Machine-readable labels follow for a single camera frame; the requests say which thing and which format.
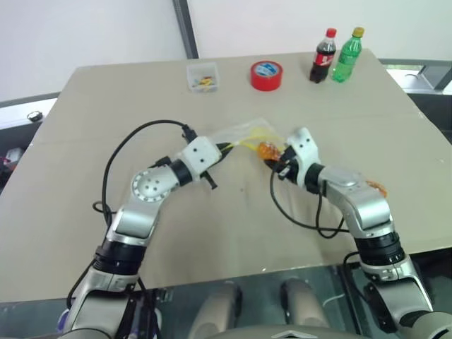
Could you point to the cola bottle red cap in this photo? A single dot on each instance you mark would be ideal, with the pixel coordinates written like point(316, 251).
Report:
point(322, 58)

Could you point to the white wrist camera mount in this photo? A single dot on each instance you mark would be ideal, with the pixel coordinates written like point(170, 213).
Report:
point(202, 154)
point(303, 148)

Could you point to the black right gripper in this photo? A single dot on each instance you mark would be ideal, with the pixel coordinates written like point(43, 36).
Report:
point(287, 163)

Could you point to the clear plastic bag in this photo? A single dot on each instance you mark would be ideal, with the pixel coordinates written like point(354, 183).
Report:
point(249, 132)

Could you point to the clear plastic box with clips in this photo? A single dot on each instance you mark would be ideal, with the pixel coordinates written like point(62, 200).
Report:
point(203, 77)

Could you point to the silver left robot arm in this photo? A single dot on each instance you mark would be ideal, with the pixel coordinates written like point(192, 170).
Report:
point(148, 197)

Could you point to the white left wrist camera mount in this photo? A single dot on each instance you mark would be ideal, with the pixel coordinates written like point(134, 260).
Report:
point(202, 154)

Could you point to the orange snack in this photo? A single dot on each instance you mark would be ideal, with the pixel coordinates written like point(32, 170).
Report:
point(378, 186)
point(269, 150)

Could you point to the dark metal post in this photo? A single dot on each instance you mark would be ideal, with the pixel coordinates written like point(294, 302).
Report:
point(185, 28)

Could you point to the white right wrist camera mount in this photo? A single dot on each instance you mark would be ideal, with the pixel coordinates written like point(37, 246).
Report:
point(303, 148)

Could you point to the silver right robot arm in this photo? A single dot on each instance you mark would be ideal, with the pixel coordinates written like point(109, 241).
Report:
point(367, 208)

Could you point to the red tape roll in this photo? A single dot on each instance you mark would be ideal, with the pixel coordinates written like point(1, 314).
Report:
point(267, 75)

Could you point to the green bottle yellow cap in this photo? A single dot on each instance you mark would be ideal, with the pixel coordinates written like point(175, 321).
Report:
point(347, 58)

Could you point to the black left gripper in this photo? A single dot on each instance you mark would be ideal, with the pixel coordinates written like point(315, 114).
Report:
point(222, 155)

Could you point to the grey rounded robot leg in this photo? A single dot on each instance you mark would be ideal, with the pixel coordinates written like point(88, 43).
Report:
point(303, 307)
point(217, 307)

